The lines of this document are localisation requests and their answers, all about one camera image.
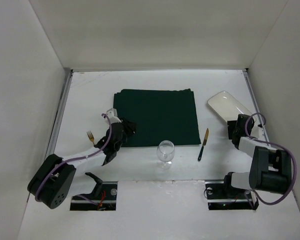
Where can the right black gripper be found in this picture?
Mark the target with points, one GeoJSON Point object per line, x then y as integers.
{"type": "Point", "coordinates": [234, 128]}

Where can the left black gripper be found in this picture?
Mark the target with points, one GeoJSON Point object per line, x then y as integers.
{"type": "Point", "coordinates": [125, 128]}

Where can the white rectangular plate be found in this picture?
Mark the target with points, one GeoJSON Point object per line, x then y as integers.
{"type": "Point", "coordinates": [227, 107]}

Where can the dark green cloth placemat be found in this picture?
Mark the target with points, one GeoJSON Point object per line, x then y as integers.
{"type": "Point", "coordinates": [159, 115]}

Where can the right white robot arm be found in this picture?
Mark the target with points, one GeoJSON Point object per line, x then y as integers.
{"type": "Point", "coordinates": [273, 167]}

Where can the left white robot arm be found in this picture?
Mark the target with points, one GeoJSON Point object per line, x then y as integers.
{"type": "Point", "coordinates": [70, 176]}

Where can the clear wine glass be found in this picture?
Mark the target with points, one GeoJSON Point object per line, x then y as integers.
{"type": "Point", "coordinates": [165, 153]}

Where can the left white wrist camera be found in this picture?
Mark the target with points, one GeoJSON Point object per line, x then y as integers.
{"type": "Point", "coordinates": [113, 116]}

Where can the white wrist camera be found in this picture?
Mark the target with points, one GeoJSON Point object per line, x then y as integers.
{"type": "Point", "coordinates": [260, 132]}
{"type": "Point", "coordinates": [113, 116]}

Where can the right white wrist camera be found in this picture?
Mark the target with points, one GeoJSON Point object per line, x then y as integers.
{"type": "Point", "coordinates": [260, 132]}

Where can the gold fork black handle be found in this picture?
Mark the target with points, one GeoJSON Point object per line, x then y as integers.
{"type": "Point", "coordinates": [91, 137]}

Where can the gold knife black handle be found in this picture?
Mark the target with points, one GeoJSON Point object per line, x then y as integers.
{"type": "Point", "coordinates": [203, 145]}

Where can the right aluminium table rail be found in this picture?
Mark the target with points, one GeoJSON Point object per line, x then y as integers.
{"type": "Point", "coordinates": [255, 100]}

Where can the aluminium table rail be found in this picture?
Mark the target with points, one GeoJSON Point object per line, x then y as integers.
{"type": "Point", "coordinates": [255, 100]}
{"type": "Point", "coordinates": [59, 113]}

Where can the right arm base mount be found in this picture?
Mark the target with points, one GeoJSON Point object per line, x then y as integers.
{"type": "Point", "coordinates": [222, 197]}

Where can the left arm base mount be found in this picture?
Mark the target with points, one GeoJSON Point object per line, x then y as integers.
{"type": "Point", "coordinates": [106, 200]}

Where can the left aluminium table rail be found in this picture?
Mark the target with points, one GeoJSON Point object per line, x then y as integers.
{"type": "Point", "coordinates": [59, 113]}

